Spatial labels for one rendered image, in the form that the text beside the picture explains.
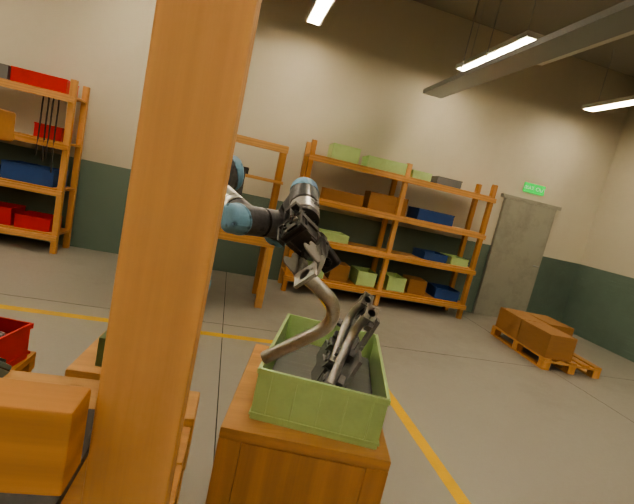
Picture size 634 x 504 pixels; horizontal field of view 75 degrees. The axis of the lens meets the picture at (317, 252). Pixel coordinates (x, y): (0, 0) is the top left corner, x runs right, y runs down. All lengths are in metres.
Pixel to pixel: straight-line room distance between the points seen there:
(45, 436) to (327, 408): 0.98
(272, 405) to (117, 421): 0.89
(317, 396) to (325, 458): 0.18
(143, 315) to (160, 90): 0.22
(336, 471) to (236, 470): 0.30
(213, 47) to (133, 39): 6.33
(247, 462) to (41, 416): 0.98
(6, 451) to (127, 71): 6.35
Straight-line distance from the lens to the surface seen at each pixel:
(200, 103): 0.44
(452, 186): 6.74
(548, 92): 8.39
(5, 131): 0.70
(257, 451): 1.38
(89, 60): 6.84
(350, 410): 1.36
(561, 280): 8.94
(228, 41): 0.45
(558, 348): 5.98
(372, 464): 1.40
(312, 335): 0.93
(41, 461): 0.51
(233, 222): 0.99
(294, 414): 1.38
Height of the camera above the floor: 1.52
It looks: 8 degrees down
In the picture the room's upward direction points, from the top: 12 degrees clockwise
